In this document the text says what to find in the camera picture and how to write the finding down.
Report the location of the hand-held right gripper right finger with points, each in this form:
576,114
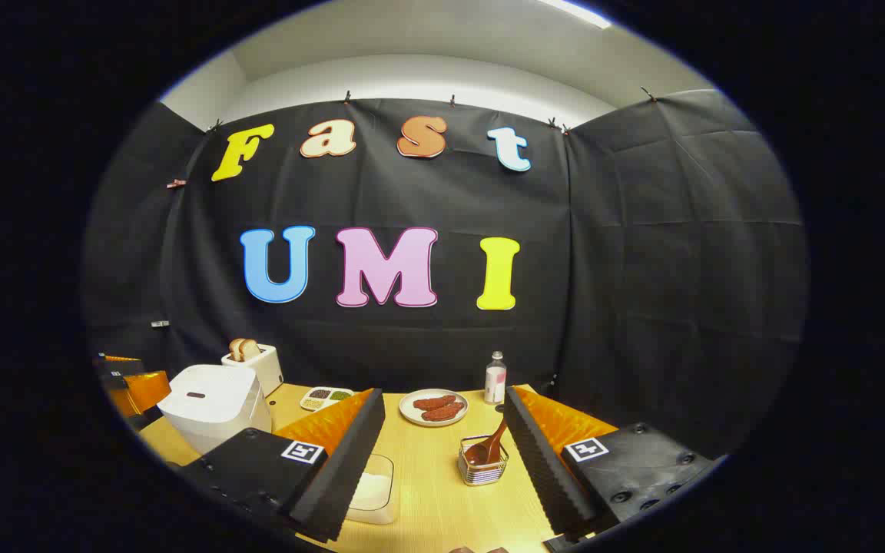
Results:
542,468

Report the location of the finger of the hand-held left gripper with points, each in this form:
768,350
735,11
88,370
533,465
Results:
120,367
147,392

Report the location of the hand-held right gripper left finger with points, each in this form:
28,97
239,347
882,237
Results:
346,468

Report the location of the dark wooden spoon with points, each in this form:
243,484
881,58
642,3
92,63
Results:
488,449

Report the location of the white rice cooker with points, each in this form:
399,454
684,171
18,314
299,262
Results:
212,407

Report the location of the clear glass dish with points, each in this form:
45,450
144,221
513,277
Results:
381,516

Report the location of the white divided bean dish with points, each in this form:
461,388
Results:
326,399

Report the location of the white round plate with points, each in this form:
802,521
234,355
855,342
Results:
412,415

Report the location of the toasted bread slice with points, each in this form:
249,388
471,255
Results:
235,349
252,349

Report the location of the clear bottle pink label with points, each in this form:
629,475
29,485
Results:
495,380

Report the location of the red sausage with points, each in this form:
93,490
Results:
444,413
435,402

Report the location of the white toaster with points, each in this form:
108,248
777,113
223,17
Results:
266,372

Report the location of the black backdrop cloth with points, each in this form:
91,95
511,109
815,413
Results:
642,269

